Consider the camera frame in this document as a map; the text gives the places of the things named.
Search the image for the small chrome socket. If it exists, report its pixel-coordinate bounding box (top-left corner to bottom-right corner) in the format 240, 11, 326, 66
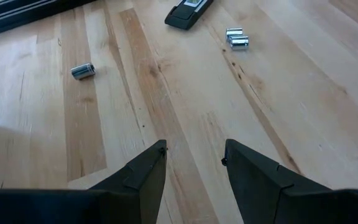
70, 62, 96, 81

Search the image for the black spirit level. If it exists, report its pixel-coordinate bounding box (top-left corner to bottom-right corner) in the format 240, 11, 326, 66
163, 0, 214, 31

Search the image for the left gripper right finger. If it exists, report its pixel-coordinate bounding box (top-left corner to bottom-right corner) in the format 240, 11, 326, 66
221, 138, 358, 224

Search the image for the black aluminium table frame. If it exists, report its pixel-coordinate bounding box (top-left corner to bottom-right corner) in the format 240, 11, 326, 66
0, 0, 96, 40

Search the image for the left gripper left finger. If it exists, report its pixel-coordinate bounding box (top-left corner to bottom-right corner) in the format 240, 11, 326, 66
0, 139, 167, 224

